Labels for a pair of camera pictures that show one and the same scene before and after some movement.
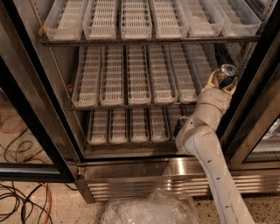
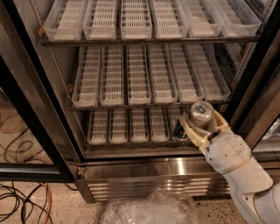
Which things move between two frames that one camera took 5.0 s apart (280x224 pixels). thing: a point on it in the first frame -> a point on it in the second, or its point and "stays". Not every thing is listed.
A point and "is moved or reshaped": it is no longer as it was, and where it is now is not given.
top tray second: x=100 y=20 stays
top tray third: x=136 y=20 stays
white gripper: x=215 y=95 -> x=225 y=153
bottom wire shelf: x=130 y=144 stays
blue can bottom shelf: x=179 y=125 stays
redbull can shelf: x=226 y=74 is moved or reshaped
